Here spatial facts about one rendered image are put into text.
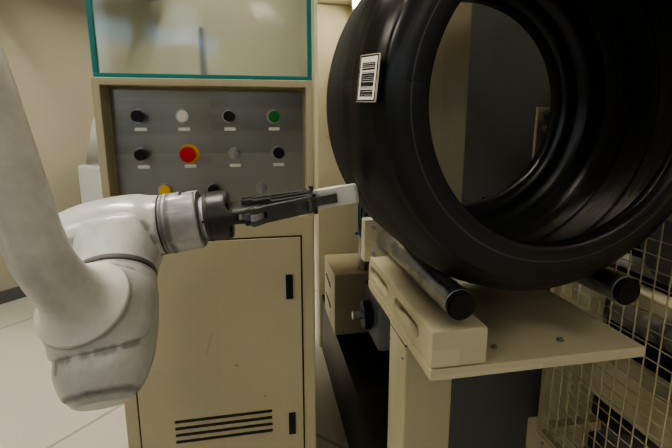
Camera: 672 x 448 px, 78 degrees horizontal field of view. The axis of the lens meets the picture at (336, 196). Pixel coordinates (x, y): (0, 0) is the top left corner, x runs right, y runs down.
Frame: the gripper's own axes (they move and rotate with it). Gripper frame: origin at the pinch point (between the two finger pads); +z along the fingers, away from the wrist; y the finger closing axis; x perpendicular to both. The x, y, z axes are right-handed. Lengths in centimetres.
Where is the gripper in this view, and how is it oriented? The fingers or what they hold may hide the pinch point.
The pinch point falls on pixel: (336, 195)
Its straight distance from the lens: 65.9
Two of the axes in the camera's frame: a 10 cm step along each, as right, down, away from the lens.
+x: 1.3, 9.7, 1.9
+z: 9.7, -1.6, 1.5
